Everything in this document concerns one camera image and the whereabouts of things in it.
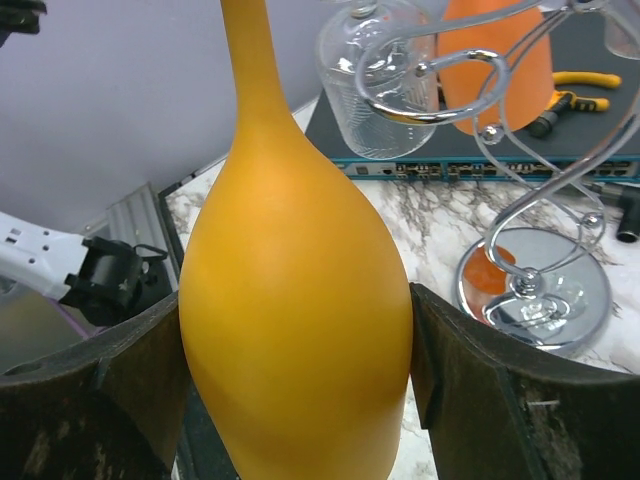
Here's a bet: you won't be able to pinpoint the orange plastic goblet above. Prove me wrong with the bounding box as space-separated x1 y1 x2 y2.
437 0 555 136

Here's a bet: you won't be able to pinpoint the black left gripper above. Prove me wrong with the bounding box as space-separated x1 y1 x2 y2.
0 0 47 46

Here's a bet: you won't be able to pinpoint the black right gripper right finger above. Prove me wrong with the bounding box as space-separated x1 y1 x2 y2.
411 284 639 479

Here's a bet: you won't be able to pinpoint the chrome wine glass rack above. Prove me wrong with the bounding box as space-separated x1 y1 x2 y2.
354 1 639 355

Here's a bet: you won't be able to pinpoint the clear patterned wine glass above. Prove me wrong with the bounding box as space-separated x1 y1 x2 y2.
604 11 639 61

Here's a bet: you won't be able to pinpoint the black pipe fitting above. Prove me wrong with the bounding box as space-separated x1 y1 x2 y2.
589 183 640 244

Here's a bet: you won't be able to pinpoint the dark blue network switch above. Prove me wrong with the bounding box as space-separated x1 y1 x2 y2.
306 14 639 180

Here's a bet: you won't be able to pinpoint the yellow plastic goblet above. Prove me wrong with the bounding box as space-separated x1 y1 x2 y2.
179 1 413 479

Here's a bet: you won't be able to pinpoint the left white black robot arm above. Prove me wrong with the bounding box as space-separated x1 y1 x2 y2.
1 213 168 328

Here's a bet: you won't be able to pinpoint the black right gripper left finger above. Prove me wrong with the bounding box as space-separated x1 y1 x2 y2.
1 295 190 479

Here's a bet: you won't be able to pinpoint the aluminium rail frame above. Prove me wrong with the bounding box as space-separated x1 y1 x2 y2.
79 183 178 306

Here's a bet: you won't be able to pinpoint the yellow handled pliers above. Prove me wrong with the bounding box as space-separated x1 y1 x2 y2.
553 71 622 89

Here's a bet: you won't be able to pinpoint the yellow black crimping tool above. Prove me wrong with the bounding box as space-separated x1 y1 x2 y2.
545 90 610 115

